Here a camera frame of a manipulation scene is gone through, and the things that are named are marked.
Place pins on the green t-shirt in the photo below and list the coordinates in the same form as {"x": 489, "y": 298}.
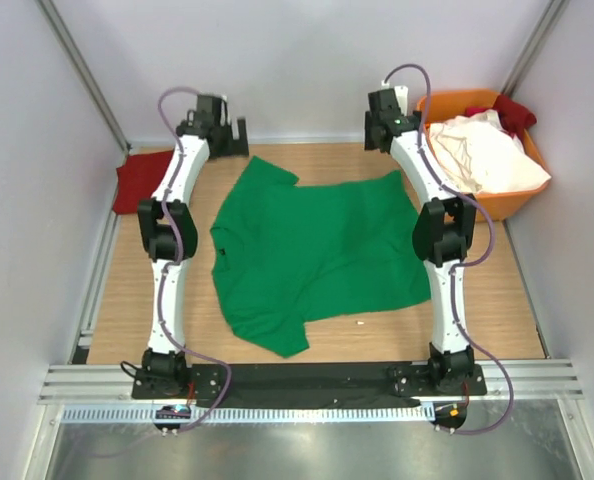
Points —
{"x": 287, "y": 255}

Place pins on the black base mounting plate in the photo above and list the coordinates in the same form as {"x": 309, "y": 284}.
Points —
{"x": 309, "y": 385}

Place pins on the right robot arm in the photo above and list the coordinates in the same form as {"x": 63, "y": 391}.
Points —
{"x": 441, "y": 237}

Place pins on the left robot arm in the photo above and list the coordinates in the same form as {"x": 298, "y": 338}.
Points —
{"x": 170, "y": 238}

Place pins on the aluminium frame rail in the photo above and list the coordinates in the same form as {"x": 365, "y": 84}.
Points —
{"x": 80, "y": 384}

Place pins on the folded red t-shirt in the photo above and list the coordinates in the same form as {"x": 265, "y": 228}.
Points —
{"x": 138, "y": 178}

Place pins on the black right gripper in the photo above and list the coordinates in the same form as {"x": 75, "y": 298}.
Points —
{"x": 367, "y": 127}

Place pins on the orange plastic bin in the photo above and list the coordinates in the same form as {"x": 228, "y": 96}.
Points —
{"x": 445, "y": 105}

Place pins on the dark red t-shirt in bin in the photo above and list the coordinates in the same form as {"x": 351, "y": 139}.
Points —
{"x": 515, "y": 118}

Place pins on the right aluminium corner post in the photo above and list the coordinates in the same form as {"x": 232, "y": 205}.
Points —
{"x": 534, "y": 44}

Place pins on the left aluminium corner post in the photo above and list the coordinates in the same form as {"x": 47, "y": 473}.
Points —
{"x": 69, "y": 46}

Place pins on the white crumpled t-shirt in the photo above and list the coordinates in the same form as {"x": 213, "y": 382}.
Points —
{"x": 479, "y": 156}

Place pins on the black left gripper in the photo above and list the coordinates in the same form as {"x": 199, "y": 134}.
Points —
{"x": 231, "y": 150}

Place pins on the white slotted cable duct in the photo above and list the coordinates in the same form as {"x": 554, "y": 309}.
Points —
{"x": 97, "y": 414}

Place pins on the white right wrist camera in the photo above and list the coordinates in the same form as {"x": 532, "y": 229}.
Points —
{"x": 401, "y": 93}

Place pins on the aluminium corner post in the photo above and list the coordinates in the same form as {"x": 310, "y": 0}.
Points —
{"x": 69, "y": 46}
{"x": 534, "y": 44}

